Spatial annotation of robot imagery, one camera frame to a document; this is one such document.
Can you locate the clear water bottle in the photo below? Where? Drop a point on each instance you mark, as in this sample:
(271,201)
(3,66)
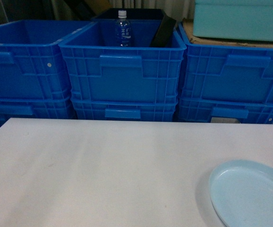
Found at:
(123,30)

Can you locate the blue crate upper left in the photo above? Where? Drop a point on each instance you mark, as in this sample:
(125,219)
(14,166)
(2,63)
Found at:
(31,63)

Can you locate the blue crate lower middle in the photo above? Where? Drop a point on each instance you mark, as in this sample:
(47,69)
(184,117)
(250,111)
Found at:
(124,111)

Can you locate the teal foam block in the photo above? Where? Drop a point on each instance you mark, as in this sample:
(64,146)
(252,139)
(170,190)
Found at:
(234,19)

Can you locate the blue crate upper right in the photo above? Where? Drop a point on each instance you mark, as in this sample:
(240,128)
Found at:
(222,71)

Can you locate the blue crate upper middle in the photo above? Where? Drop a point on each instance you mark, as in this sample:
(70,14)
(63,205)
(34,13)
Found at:
(100,70)

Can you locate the blue crate lower right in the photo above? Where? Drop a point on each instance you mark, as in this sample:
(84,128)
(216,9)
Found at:
(200,110)

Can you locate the blue crate lower left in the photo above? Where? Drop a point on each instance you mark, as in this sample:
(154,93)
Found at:
(36,108)

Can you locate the black plastic tray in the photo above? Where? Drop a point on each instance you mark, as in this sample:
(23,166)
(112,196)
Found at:
(164,32)

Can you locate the light blue oval tray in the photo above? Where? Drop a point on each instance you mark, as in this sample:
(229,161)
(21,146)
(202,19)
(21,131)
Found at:
(241,193)

